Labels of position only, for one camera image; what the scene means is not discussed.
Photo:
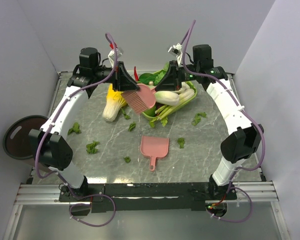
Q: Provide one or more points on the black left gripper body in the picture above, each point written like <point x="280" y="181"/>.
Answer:
<point x="117" y="81"/>

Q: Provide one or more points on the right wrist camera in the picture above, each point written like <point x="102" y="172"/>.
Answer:
<point x="176" y="50"/>

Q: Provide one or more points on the yellow napa cabbage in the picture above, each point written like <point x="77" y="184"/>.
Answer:
<point x="114" y="103"/>

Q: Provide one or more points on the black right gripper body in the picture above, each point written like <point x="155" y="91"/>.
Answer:
<point x="178" y="75"/>

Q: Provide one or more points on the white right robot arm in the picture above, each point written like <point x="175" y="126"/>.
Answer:
<point x="244" y="135"/>

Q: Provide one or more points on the green celery stalks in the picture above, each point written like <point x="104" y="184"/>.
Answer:
<point x="161" y="114"/>

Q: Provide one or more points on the large green napa cabbage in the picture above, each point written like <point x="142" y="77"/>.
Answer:
<point x="167" y="98"/>

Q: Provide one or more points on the pink dustpan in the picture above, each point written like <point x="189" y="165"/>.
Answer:
<point x="154" y="148"/>

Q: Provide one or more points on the red chili pepper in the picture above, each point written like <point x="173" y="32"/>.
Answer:
<point x="136" y="76"/>

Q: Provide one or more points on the aluminium rail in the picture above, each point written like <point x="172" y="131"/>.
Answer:
<point x="49" y="194"/>

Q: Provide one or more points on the pink hand brush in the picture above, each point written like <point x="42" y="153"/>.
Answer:
<point x="140" y="100"/>

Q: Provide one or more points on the green round cabbage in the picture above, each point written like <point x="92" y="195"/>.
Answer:
<point x="152" y="111"/>

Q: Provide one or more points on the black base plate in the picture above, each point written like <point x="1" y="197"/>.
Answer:
<point x="150" y="196"/>

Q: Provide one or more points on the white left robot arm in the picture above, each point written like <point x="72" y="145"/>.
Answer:
<point x="49" y="143"/>

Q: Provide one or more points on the green plastic basket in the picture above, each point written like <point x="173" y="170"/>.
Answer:
<point x="158" y="105"/>

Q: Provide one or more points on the brown round bin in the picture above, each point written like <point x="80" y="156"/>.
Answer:
<point x="16" y="142"/>

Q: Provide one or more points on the green bok choy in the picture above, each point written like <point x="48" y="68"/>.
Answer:
<point x="152" y="79"/>

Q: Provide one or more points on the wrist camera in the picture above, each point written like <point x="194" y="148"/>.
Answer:
<point x="114" y="54"/>
<point x="176" y="50"/>

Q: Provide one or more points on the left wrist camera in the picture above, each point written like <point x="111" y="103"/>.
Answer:
<point x="114" y="54"/>

